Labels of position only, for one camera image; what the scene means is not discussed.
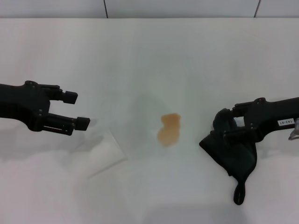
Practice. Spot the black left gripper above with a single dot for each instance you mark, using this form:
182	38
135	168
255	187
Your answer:
21	102

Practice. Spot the white paper cup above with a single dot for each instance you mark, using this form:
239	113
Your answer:
105	151

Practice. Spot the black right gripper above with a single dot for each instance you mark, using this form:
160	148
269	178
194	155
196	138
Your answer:
268	116

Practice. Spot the dark blue rag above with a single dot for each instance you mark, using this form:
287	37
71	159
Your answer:
236	161

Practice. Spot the brown water stain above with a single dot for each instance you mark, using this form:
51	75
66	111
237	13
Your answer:
168	131

